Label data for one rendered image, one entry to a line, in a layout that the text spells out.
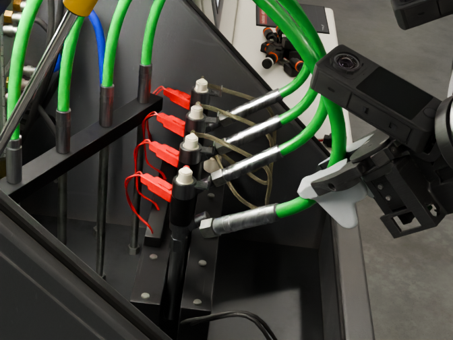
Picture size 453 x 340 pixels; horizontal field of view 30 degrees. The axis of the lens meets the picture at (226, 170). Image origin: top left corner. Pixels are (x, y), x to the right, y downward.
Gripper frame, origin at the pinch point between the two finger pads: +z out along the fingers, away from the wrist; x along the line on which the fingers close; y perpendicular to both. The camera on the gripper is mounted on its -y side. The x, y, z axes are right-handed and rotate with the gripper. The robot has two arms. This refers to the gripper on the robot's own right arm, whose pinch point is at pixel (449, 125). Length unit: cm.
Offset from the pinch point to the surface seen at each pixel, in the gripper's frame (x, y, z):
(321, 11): 101, -6, 26
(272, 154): 7.4, -18.2, 10.7
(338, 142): -14.8, -14.0, -4.3
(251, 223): -12.3, -20.6, 7.7
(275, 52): 66, -16, 23
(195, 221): -0.4, -26.5, 16.7
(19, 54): -0.9, -47.2, -2.4
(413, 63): 311, 67, 124
